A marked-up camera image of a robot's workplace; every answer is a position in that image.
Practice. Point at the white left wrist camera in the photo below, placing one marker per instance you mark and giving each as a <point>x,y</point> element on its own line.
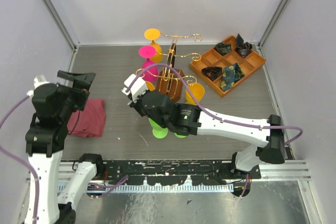
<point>40,80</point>

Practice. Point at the orange wooden divided tray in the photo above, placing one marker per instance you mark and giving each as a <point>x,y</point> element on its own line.
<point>212,58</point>

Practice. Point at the dark blue folded cloth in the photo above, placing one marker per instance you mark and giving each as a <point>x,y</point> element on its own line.
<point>243,48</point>

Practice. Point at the black rolled belt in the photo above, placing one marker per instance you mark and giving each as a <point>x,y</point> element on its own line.
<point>212,73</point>

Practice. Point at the grey slotted cable duct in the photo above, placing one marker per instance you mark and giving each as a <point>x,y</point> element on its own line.
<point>185,188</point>

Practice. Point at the orange wine glass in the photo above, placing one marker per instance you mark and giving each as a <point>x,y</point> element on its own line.
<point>150,86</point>
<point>153,34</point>
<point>197,90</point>

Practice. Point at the dark green patterned cloth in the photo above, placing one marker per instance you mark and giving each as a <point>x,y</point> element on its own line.
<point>223,48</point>

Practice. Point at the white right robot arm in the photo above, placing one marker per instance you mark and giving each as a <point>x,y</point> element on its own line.
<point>266,140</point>

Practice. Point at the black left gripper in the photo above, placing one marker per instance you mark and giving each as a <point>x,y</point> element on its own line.
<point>79,87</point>

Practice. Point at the black mounting rail base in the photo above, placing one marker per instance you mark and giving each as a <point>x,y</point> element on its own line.
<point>170,172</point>

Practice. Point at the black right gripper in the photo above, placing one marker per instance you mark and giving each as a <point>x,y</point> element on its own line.
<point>137,107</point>

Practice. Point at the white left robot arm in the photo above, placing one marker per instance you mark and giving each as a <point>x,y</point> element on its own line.
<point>44,146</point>

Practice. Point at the green wine glass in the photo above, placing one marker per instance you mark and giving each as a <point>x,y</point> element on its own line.
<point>179,136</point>
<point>158,131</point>

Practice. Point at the blue yellow patterned cloth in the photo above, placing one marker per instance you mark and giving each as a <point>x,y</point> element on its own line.
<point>231,75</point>

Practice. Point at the pink plastic wine glass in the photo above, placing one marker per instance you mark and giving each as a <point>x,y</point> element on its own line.
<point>148,52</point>

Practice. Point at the red folded cloth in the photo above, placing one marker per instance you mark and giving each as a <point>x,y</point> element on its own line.
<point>90,122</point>

